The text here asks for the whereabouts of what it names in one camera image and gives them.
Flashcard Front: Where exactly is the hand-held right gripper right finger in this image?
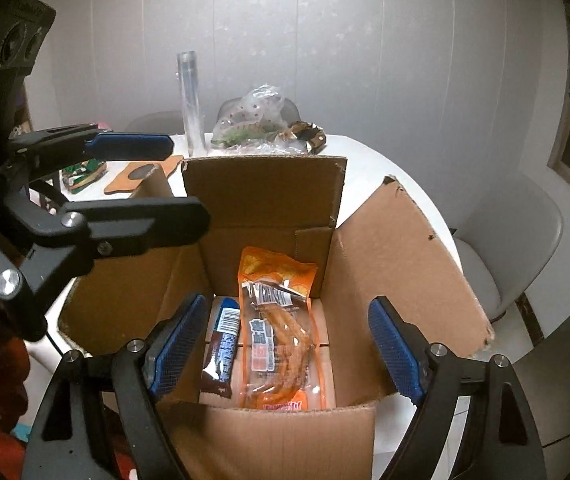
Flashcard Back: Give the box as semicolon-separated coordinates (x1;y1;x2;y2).
368;296;548;480

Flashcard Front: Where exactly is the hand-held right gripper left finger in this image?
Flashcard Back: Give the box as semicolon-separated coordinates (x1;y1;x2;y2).
22;294;211;480

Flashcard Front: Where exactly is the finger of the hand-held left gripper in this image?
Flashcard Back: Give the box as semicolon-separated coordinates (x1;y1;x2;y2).
8;125;175;182
0;195;212;342

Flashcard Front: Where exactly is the orange clear-window snack packet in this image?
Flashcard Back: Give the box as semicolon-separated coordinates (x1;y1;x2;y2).
237;282;327;412

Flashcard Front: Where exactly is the brown cardboard box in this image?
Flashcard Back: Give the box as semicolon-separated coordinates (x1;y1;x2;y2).
58;155;496;480

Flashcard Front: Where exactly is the toast-shaped wooden coaster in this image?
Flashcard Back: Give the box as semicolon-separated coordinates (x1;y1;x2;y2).
104;155;186;195

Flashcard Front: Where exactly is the brown chocolate bar packet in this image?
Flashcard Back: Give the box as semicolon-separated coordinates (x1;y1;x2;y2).
200;305;242;400

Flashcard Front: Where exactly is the green snack packet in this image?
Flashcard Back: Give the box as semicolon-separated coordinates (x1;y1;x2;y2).
62;159;108;195

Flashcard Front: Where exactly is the clear plastic tube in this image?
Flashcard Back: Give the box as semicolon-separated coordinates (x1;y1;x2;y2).
175;51;209;156

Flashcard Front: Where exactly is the clear plastic bag with greens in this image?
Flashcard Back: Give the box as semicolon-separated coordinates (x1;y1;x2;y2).
211;84;311;154

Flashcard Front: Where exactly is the white chair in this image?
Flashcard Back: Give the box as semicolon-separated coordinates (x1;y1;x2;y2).
452;172;564;324

